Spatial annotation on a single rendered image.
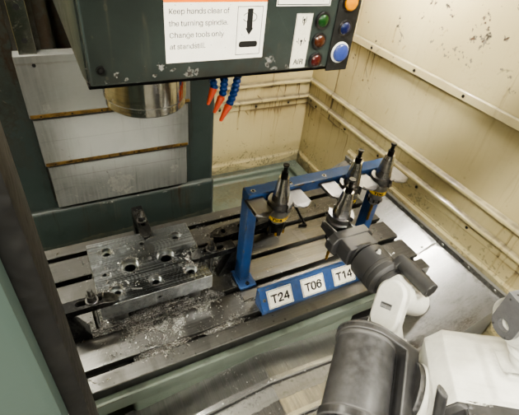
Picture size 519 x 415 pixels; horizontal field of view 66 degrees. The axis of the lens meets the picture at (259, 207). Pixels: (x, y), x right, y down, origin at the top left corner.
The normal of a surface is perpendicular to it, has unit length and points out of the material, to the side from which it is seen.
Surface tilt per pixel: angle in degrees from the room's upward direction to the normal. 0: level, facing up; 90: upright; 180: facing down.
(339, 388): 38
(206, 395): 7
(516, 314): 94
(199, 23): 90
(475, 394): 18
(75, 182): 90
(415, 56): 90
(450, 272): 24
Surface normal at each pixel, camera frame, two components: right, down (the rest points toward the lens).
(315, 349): 0.22, -0.79
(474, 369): -0.04, -0.92
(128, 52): 0.44, 0.60
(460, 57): -0.89, 0.22
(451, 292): -0.27, -0.62
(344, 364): -0.53, -0.72
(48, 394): 0.75, 0.48
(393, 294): -0.68, -0.26
